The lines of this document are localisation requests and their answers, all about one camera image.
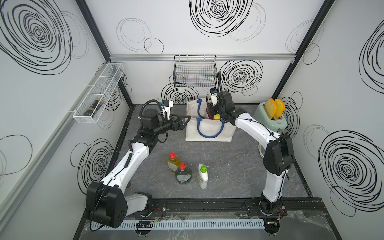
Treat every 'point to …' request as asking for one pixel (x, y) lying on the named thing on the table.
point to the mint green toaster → (278, 124)
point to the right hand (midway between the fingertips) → (212, 102)
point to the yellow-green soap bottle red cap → (173, 162)
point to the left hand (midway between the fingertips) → (185, 117)
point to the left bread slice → (270, 107)
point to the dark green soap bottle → (183, 174)
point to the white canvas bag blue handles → (199, 128)
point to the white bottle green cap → (202, 176)
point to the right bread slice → (279, 108)
